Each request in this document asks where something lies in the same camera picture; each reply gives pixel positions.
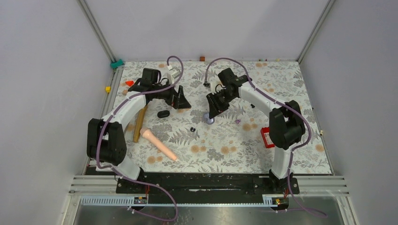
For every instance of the black earbud charging case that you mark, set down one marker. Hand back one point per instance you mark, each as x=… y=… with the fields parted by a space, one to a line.
x=163 y=114

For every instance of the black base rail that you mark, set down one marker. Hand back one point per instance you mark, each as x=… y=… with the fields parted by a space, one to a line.
x=207 y=188

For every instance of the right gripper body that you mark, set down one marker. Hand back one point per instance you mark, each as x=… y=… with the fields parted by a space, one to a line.
x=227 y=95

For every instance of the gold microphone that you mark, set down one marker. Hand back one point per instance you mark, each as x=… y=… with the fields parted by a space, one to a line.
x=139 y=124

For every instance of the pink microphone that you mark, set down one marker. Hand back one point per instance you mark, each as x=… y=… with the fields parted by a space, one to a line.
x=148 y=135

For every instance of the teal block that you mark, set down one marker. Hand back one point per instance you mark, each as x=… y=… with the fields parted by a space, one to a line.
x=116 y=64

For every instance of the floral table mat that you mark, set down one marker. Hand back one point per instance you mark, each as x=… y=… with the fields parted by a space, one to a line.
x=226 y=146

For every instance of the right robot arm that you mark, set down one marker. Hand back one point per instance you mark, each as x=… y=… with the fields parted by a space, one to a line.
x=286 y=124

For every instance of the red triangle block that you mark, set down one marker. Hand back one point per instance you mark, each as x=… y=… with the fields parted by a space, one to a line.
x=129 y=83

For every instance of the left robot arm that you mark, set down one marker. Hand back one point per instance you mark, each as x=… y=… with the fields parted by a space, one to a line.
x=106 y=139

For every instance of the red toy block box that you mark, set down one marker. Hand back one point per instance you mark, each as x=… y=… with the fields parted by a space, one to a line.
x=266 y=138

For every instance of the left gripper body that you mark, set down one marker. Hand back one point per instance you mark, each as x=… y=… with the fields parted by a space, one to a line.
x=168 y=96

